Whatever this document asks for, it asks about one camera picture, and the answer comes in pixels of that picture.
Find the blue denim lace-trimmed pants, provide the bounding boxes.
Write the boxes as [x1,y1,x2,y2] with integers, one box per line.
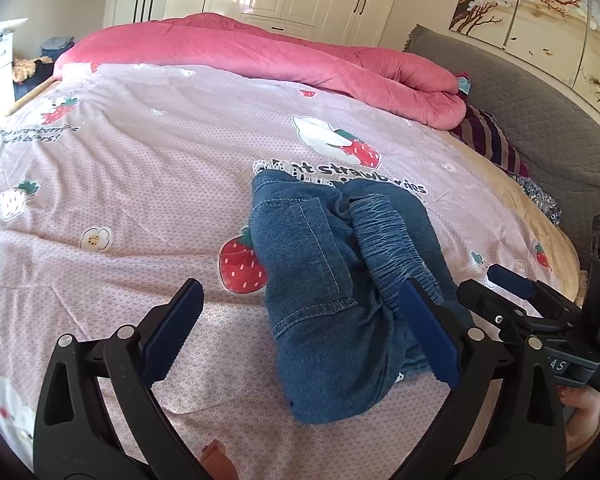
[249,169,472,425]

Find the right hand red nails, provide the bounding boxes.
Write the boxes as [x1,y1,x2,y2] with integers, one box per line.
[557,386,600,469]

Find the dark floral pillow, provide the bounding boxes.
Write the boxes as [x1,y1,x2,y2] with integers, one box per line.
[509,174,562,226]

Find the grey padded headboard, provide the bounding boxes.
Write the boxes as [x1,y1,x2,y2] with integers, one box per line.
[404,25,600,264]

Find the striped purple pillow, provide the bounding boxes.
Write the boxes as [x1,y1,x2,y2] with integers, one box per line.
[450,104,530,178]

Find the pink strawberry print bedsheet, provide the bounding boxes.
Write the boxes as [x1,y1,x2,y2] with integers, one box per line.
[0,64,580,479]

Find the pink quilted comforter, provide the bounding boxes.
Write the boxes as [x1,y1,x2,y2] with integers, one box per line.
[54,13,466,130]

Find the floral wall painting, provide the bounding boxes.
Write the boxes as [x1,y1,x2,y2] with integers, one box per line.
[450,0,600,112]

